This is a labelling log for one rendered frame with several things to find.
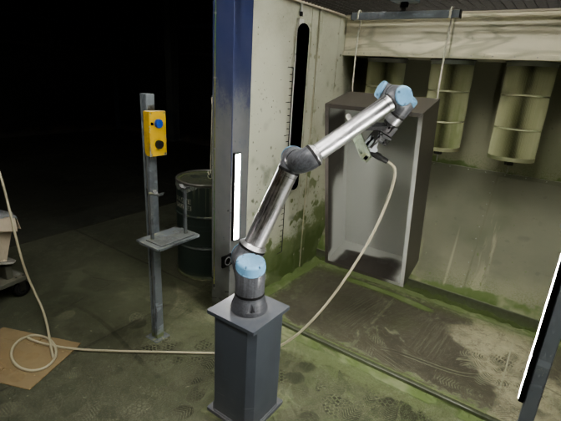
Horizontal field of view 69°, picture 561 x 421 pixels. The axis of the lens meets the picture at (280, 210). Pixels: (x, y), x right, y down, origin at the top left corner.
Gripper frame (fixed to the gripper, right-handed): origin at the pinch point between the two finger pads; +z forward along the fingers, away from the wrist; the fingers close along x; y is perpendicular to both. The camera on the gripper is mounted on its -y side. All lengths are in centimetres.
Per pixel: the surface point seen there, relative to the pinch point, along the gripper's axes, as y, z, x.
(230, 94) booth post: -69, 30, 56
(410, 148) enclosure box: 48, -3, 36
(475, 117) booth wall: 133, -31, 116
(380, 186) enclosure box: 54, 33, 41
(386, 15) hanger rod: -6, -56, 72
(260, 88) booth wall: -50, 24, 76
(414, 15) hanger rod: 5, -65, 62
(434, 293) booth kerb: 154, 89, 20
